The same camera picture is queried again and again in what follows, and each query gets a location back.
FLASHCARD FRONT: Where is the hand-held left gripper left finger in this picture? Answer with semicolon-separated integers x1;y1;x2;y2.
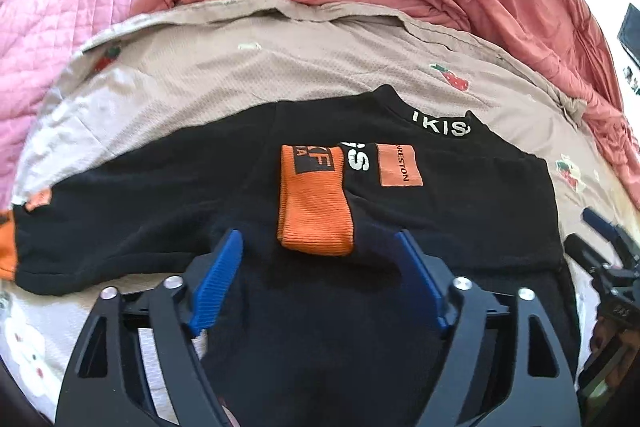
55;228;244;427

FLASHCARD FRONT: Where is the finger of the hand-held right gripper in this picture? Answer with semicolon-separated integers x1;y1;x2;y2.
581;207;640;265
564;234;613;275

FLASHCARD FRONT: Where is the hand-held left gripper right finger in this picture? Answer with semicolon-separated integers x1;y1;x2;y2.
395;229;583;427

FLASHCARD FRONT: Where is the black shirt with orange patches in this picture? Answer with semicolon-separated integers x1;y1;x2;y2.
0;84;583;427

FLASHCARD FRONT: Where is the black flat screen television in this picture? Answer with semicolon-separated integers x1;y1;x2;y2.
617;4;640;68

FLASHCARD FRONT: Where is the white floral bed sheet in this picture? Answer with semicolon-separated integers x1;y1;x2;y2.
0;277;103;423

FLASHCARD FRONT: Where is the beige strawberry print blanket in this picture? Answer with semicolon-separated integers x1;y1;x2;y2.
10;0;633;303

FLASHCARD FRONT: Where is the pink quilted blanket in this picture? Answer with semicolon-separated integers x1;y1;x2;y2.
0;0;168;208

